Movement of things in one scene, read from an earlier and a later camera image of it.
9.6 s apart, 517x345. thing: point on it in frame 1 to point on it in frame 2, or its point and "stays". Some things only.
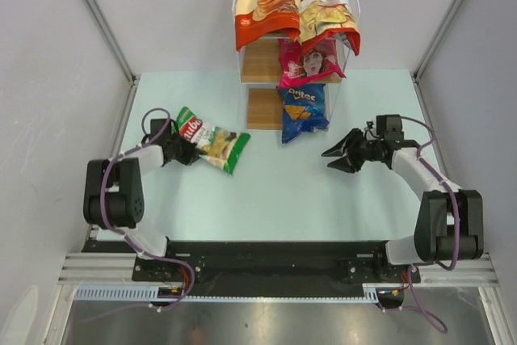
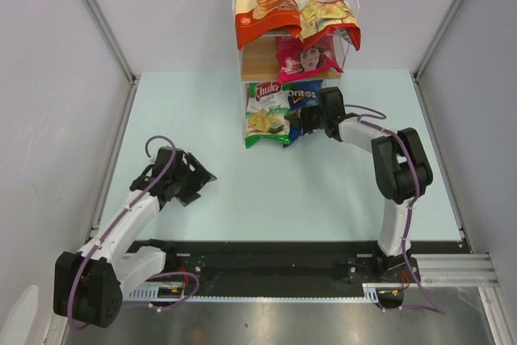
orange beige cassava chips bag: [267, 0] stays
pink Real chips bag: [311, 67] stays
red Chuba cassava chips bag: [325, 10] stays
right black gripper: [350, 140] to [300, 118]
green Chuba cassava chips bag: [222, 148] to [268, 112]
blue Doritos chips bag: [304, 110] stays
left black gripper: [193, 153] to [199, 177]
